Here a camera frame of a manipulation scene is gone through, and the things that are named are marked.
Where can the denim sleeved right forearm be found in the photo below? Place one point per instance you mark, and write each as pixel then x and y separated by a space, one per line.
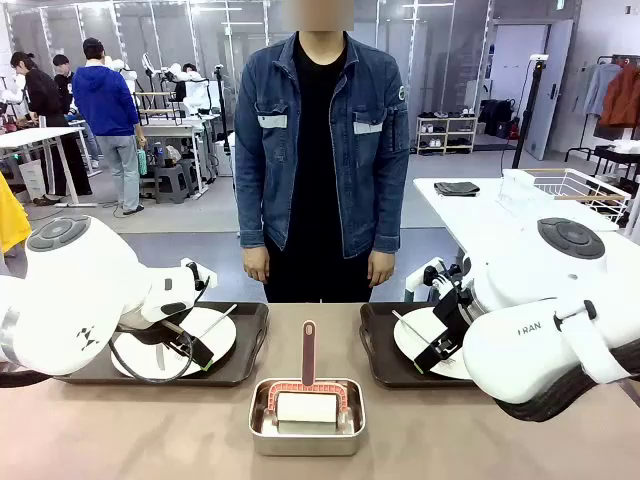
pixel 252 215

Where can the white drawer unit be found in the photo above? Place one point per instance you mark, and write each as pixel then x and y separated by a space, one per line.
pixel 34 180

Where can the denim sleeved left forearm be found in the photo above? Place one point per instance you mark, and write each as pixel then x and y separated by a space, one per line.
pixel 392 215

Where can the black clothes rack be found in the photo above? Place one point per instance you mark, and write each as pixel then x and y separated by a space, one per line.
pixel 607 56

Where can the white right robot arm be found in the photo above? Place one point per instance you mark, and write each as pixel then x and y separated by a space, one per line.
pixel 525 345

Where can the rectangular steel container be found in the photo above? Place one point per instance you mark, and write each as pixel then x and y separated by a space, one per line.
pixel 305 445

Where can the grey open door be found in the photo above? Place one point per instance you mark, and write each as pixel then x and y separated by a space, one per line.
pixel 550 90

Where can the white table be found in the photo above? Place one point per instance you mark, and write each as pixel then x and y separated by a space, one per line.
pixel 475 215

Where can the person in denim jacket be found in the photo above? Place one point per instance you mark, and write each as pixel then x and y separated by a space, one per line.
pixel 320 150

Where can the person's left hand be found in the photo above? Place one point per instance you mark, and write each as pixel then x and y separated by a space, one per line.
pixel 382 270

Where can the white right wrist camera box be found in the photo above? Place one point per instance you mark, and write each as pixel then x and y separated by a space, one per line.
pixel 417 280

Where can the white round dinner plate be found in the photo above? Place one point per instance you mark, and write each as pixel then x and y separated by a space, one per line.
pixel 220 342
pixel 407 342

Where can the black tripod with camera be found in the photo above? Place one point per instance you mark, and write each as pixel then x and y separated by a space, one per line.
pixel 530 110

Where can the grey plastic stool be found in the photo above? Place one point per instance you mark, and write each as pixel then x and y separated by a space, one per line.
pixel 170 182

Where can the orange hanging jacket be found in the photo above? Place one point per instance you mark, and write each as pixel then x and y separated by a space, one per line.
pixel 622 95

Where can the black folded cloth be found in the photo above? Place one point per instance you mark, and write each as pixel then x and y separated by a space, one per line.
pixel 456 188

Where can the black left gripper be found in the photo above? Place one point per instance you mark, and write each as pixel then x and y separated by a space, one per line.
pixel 170 334

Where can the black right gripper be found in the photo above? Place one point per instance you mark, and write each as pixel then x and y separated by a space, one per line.
pixel 452 312

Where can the person's right hand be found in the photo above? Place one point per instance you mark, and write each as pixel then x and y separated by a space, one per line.
pixel 256 265

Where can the silver table knife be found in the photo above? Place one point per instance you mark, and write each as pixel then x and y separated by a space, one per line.
pixel 410 327
pixel 160 357

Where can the person in blue hoodie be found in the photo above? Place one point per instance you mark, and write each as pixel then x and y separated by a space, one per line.
pixel 105 100

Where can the long haired person in black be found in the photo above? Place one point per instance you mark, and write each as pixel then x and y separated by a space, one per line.
pixel 42 95

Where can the grey hanging shirt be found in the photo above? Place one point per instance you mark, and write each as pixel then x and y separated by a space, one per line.
pixel 597 90

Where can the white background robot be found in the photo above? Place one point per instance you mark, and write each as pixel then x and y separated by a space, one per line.
pixel 192 95

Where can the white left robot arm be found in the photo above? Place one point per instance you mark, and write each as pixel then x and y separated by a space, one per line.
pixel 75 290

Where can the yellow-orange garment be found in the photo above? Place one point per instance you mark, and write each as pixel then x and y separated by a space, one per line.
pixel 10 220

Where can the white shoe rack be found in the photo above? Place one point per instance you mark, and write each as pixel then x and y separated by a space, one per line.
pixel 446 119

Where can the short haired person in black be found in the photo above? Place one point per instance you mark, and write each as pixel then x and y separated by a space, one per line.
pixel 63 82

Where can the dark brown serving tray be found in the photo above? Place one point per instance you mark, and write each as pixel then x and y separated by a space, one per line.
pixel 245 350
pixel 380 360

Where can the white desk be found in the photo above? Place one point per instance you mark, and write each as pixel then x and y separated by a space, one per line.
pixel 35 135

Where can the white workbench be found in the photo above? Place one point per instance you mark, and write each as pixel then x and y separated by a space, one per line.
pixel 170 131

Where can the black bags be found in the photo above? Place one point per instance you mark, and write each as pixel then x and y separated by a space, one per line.
pixel 495 117

